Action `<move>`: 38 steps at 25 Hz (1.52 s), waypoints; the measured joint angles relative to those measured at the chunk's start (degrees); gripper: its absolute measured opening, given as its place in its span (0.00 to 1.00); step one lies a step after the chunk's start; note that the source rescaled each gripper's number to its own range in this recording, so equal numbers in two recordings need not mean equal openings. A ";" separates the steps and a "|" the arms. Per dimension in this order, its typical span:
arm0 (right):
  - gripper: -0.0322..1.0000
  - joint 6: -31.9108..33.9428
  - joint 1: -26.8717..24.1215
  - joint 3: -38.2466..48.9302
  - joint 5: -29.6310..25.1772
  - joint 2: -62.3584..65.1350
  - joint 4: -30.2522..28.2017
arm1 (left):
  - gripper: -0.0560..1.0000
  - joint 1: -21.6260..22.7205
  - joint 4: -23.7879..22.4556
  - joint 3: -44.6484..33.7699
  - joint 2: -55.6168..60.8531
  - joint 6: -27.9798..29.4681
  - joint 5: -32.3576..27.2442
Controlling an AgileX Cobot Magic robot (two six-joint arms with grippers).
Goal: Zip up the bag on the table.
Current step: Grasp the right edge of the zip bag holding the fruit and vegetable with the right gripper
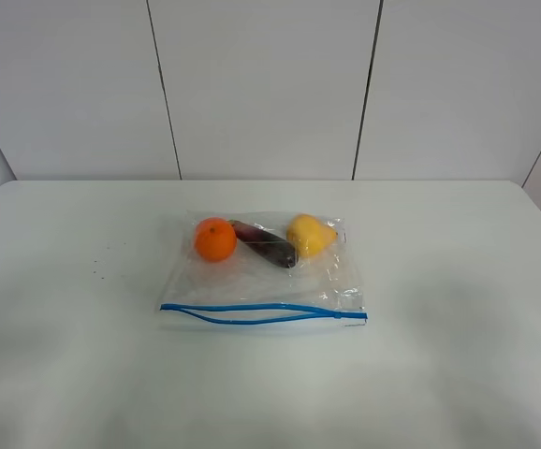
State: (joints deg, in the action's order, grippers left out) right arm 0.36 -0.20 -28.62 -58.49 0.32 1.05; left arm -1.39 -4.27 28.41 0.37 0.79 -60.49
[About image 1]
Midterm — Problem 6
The clear blue-zip plastic bag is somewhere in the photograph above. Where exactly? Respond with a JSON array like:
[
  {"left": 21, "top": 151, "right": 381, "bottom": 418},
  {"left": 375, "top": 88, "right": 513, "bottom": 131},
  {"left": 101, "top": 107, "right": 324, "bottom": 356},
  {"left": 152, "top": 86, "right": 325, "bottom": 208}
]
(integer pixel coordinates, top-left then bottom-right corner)
[{"left": 156, "top": 211, "right": 368, "bottom": 326}]

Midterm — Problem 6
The purple eggplant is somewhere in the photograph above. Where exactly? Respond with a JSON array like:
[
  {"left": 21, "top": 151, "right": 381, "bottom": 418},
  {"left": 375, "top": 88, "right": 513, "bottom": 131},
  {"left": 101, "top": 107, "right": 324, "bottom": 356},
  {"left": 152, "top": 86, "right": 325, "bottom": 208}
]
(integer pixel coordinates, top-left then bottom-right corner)
[{"left": 229, "top": 220, "right": 299, "bottom": 269}]

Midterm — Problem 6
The yellow pear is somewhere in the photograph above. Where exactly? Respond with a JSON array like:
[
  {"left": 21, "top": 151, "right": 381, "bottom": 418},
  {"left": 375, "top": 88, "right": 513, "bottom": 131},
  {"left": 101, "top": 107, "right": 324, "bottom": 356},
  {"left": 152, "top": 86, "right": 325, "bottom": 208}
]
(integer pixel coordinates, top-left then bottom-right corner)
[{"left": 286, "top": 214, "right": 338, "bottom": 258}]

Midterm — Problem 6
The orange fruit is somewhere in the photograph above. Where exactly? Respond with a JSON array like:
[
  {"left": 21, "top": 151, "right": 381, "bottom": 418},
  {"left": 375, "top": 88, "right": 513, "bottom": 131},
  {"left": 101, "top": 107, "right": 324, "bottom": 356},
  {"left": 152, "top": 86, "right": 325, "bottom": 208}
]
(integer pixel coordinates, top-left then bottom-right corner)
[{"left": 194, "top": 217, "right": 237, "bottom": 263}]

